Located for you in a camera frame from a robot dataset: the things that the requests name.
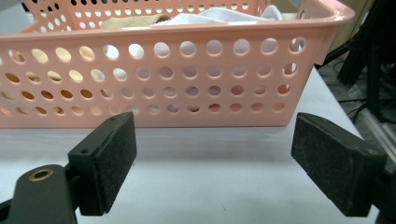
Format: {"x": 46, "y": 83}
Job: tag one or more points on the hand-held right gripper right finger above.
{"x": 336, "y": 165}

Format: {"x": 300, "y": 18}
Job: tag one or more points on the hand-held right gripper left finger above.
{"x": 102, "y": 165}

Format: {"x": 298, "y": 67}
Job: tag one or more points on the pink perforated plastic basket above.
{"x": 202, "y": 84}

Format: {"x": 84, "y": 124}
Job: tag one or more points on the tan sock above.
{"x": 134, "y": 21}

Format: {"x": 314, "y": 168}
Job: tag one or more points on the white sock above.
{"x": 272, "y": 12}
{"x": 199, "y": 17}

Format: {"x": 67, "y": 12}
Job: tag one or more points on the black metal stand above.
{"x": 379, "y": 46}

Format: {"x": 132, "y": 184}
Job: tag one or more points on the metal floor rail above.
{"x": 383, "y": 130}

